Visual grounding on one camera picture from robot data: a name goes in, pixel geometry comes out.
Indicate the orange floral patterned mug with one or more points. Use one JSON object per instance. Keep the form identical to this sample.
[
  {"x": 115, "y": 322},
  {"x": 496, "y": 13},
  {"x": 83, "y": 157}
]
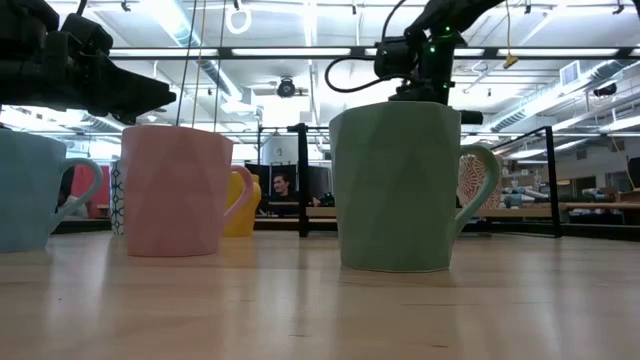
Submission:
[{"x": 470, "y": 180}]

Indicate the blue white patterned mug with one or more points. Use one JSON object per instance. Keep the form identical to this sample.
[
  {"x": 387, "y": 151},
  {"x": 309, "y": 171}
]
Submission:
[{"x": 116, "y": 200}]

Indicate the pink faceted mug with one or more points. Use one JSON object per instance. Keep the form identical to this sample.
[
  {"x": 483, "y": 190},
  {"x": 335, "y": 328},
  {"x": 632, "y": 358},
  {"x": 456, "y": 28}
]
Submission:
[{"x": 175, "y": 190}]

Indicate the green faceted mug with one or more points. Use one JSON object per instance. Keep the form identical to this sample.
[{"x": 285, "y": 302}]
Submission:
[{"x": 395, "y": 190}]

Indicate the light blue faceted mug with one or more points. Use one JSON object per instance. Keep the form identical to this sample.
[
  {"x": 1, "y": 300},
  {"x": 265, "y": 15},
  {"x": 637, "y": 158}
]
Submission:
[{"x": 25, "y": 190}]

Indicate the plain yellow mug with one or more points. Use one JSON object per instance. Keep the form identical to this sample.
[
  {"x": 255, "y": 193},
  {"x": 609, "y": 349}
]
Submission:
[{"x": 245, "y": 228}]

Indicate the yellow hanging plug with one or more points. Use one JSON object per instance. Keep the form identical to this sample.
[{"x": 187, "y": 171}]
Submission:
[{"x": 510, "y": 61}]

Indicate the red partition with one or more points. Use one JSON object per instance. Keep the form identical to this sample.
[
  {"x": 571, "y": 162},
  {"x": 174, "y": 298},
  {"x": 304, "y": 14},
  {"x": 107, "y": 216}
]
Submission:
[{"x": 84, "y": 179}]

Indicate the person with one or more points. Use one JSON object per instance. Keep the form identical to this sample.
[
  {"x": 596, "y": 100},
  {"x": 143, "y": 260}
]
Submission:
[
  {"x": 70, "y": 205},
  {"x": 282, "y": 187}
]

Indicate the white ceiling vent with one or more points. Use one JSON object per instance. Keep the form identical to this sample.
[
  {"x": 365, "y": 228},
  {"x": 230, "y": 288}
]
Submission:
[{"x": 570, "y": 73}]

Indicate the black ceiling fixture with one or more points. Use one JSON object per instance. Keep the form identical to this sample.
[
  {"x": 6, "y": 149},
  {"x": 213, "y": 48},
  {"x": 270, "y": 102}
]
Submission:
[{"x": 605, "y": 90}]

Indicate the black room divider panel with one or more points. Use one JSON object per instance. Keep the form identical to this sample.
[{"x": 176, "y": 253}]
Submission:
[{"x": 257, "y": 175}]

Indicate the wooden top workbench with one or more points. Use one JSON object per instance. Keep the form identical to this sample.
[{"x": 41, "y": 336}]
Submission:
[{"x": 590, "y": 206}]

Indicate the white round column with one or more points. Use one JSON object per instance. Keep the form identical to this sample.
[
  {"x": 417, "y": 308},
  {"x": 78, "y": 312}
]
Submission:
[{"x": 280, "y": 150}]

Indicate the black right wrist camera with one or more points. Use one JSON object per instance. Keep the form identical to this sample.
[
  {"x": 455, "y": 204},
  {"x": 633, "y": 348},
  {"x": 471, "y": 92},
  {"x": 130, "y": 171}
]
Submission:
[{"x": 395, "y": 57}]

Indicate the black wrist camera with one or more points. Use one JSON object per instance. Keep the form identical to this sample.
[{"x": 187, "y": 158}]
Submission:
[
  {"x": 395, "y": 57},
  {"x": 85, "y": 35}
]

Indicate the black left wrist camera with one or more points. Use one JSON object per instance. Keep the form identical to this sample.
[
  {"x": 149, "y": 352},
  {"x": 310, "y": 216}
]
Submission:
[{"x": 85, "y": 35}]

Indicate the black overhead frame beam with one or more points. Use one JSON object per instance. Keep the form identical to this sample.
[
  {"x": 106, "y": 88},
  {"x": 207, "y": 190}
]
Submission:
[{"x": 492, "y": 52}]

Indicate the round black ceiling camera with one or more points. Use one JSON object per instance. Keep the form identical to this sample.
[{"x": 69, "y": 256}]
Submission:
[{"x": 286, "y": 87}]

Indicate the black table edge rail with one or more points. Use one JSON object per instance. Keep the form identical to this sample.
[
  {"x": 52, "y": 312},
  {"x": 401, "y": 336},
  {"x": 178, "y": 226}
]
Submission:
[{"x": 280, "y": 225}]

